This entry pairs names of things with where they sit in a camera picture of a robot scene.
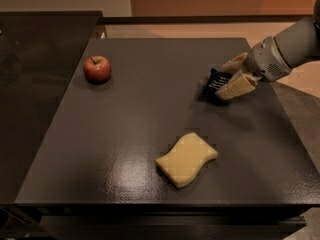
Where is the red apple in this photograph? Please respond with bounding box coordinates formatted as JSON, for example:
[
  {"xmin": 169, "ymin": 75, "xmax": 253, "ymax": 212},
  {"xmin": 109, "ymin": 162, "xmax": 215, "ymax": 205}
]
[{"xmin": 83, "ymin": 56, "xmax": 111, "ymax": 84}]

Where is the dark blue rxbar wrapper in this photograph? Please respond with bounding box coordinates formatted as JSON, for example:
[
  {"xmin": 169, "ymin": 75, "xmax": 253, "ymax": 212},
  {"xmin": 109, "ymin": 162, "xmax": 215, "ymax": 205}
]
[{"xmin": 202, "ymin": 68, "xmax": 232, "ymax": 102}]

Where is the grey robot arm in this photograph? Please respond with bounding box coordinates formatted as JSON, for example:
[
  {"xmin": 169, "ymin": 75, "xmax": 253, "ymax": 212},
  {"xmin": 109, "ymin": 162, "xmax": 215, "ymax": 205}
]
[{"xmin": 214, "ymin": 0, "xmax": 320, "ymax": 100}]

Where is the yellow wavy sponge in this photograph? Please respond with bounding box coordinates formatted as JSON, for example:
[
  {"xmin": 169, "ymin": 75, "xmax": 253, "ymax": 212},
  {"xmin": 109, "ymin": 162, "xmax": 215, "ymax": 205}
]
[{"xmin": 155, "ymin": 133, "xmax": 218, "ymax": 188}]

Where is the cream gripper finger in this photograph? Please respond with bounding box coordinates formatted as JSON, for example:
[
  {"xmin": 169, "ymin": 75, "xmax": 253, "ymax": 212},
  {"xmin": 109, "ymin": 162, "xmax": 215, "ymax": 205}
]
[
  {"xmin": 215, "ymin": 71, "xmax": 257, "ymax": 100},
  {"xmin": 220, "ymin": 52, "xmax": 248, "ymax": 74}
]

